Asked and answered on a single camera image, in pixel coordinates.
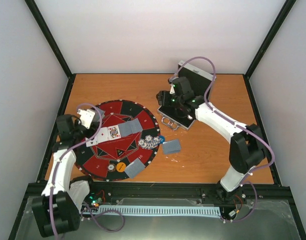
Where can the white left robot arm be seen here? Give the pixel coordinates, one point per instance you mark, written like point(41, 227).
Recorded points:
point(57, 210)

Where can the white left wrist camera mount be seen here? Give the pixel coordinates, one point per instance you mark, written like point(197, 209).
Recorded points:
point(86, 117)

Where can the grey playing cards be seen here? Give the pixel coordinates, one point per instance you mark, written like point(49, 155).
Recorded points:
point(171, 147)

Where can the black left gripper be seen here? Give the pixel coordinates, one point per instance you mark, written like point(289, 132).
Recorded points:
point(94, 127)

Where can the orange black poker chip stack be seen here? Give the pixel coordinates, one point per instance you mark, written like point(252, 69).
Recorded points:
point(111, 167)

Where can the light blue cable duct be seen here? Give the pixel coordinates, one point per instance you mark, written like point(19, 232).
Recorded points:
point(159, 211)

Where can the ace of diamonds card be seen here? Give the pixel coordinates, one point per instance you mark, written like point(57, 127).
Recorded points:
point(102, 135)

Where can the red black triangular button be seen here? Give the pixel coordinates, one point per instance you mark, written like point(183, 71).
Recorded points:
point(119, 152)

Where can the queen face card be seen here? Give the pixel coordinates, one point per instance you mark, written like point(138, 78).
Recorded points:
point(114, 132)

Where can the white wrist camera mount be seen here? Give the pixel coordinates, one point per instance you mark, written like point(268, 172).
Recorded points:
point(170, 82)
point(86, 117)

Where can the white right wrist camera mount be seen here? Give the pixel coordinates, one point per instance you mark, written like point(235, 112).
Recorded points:
point(170, 82)

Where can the aluminium poker chip case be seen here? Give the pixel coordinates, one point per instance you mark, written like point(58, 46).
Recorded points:
point(190, 85)

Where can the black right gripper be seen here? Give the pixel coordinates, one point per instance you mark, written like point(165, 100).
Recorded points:
point(162, 100)

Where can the orange big blind button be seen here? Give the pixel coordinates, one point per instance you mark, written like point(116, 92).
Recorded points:
point(120, 167)

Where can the grey card deck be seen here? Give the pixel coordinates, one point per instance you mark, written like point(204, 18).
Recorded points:
point(100, 112)

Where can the grey face-down card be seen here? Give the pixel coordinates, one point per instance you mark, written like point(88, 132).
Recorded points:
point(135, 126)
point(124, 129)

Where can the grey playing card on mat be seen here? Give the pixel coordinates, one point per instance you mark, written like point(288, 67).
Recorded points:
point(134, 168)

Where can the two of clubs card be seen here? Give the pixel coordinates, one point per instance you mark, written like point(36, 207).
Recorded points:
point(91, 142)

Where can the blue small blind button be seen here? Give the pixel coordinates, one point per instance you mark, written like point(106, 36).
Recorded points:
point(161, 139)

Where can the round red black poker mat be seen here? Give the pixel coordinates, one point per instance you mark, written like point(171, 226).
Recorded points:
point(94, 160)

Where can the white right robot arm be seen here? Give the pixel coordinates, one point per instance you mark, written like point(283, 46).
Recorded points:
point(247, 148)

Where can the blue white poker chips pile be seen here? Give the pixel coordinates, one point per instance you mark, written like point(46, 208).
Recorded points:
point(149, 142)

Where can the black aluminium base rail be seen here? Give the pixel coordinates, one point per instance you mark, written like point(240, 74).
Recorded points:
point(207, 193)

